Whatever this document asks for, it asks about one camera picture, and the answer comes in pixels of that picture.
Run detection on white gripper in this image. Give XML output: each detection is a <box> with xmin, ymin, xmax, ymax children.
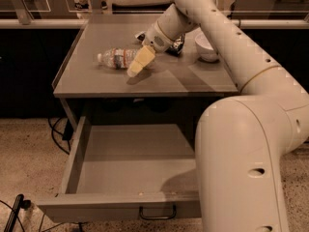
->
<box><xmin>126</xmin><ymin>21</ymin><xmax>175</xmax><ymax>77</ymax></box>

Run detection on clear plastic water bottle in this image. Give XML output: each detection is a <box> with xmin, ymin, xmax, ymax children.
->
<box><xmin>97</xmin><ymin>48</ymin><xmax>138</xmax><ymax>70</ymax></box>

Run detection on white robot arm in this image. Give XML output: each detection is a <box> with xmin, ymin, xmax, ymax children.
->
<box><xmin>127</xmin><ymin>0</ymin><xmax>309</xmax><ymax>232</ymax></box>

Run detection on open grey top drawer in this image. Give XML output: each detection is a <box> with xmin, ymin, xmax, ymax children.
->
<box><xmin>37</xmin><ymin>116</ymin><xmax>201</xmax><ymax>222</ymax></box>

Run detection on blue crumpled chip bag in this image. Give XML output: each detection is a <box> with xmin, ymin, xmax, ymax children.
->
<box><xmin>134</xmin><ymin>31</ymin><xmax>185</xmax><ymax>57</ymax></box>

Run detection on grey metal cabinet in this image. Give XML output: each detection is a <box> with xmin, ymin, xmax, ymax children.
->
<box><xmin>51</xmin><ymin>13</ymin><xmax>240</xmax><ymax>132</ymax></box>

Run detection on black chair back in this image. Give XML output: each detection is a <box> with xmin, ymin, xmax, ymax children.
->
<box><xmin>112</xmin><ymin>2</ymin><xmax>171</xmax><ymax>14</ymax></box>

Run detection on white ceramic bowl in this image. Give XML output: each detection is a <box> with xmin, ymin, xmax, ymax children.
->
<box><xmin>195</xmin><ymin>33</ymin><xmax>218</xmax><ymax>63</ymax></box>

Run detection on black power strip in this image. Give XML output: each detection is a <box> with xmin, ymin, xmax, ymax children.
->
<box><xmin>2</xmin><ymin>194</ymin><xmax>31</xmax><ymax>232</ymax></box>

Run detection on black floor cables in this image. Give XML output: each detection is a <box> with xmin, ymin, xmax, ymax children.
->
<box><xmin>47</xmin><ymin>116</ymin><xmax>72</xmax><ymax>157</ymax></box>

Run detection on white horizontal rail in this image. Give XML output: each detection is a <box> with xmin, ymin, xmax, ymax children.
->
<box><xmin>0</xmin><ymin>19</ymin><xmax>309</xmax><ymax>29</ymax></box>

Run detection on black drawer handle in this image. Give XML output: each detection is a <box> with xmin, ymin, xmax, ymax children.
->
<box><xmin>139</xmin><ymin>205</ymin><xmax>177</xmax><ymax>220</ymax></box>

